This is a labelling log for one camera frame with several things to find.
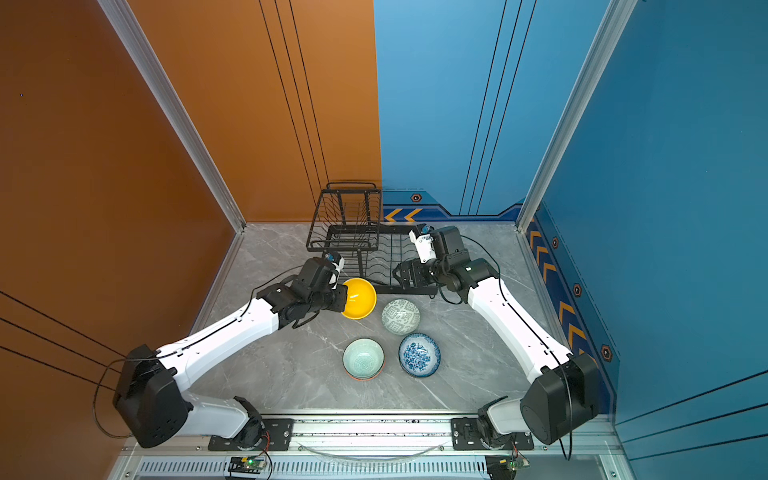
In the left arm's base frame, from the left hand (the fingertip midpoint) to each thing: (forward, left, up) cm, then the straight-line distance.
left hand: (347, 290), depth 83 cm
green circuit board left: (-39, +22, -17) cm, 47 cm away
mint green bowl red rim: (-15, -5, -12) cm, 20 cm away
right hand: (+3, -17, +7) cm, 18 cm away
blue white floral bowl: (-14, -20, -12) cm, 27 cm away
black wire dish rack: (+31, +4, -3) cm, 31 cm away
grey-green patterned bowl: (0, -15, -14) cm, 21 cm away
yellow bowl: (0, -4, -4) cm, 5 cm away
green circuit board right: (-39, -39, -16) cm, 57 cm away
